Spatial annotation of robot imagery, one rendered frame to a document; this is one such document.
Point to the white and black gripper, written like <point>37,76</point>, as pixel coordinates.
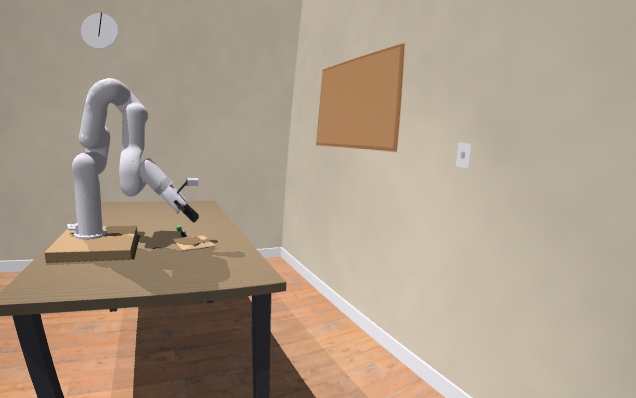
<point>177,200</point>

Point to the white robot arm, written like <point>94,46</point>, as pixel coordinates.
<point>86,166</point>

